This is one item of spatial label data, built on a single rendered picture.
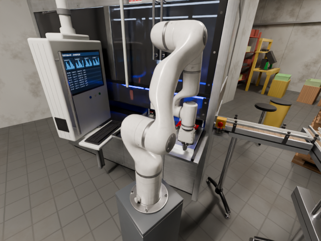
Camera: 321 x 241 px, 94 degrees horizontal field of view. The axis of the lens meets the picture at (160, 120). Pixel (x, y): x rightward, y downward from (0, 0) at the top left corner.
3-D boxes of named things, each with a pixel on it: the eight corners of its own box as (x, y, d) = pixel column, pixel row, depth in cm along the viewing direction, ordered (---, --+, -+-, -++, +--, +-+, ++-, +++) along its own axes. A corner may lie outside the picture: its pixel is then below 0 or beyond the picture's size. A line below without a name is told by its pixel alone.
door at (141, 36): (117, 80, 149) (110, 6, 122) (159, 86, 131) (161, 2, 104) (116, 80, 148) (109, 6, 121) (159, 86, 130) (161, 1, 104)
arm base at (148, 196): (144, 223, 64) (143, 194, 55) (123, 192, 76) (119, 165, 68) (176, 197, 75) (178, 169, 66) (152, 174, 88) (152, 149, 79)
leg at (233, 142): (214, 187, 174) (230, 130, 139) (222, 191, 171) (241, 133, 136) (213, 193, 167) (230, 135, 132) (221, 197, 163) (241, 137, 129)
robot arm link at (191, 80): (167, 69, 79) (169, 117, 95) (197, 72, 71) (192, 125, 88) (176, 65, 85) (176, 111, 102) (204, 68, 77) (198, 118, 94)
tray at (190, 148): (175, 124, 140) (175, 120, 138) (203, 130, 130) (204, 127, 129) (159, 143, 112) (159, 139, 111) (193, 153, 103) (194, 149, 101)
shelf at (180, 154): (143, 115, 160) (143, 113, 159) (210, 131, 134) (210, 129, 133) (111, 136, 121) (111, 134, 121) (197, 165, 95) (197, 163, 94)
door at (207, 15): (160, 86, 131) (162, 2, 104) (210, 93, 115) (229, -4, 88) (159, 86, 130) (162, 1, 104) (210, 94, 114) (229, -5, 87)
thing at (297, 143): (211, 132, 135) (215, 116, 128) (214, 125, 148) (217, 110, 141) (308, 156, 109) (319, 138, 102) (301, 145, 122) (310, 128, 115)
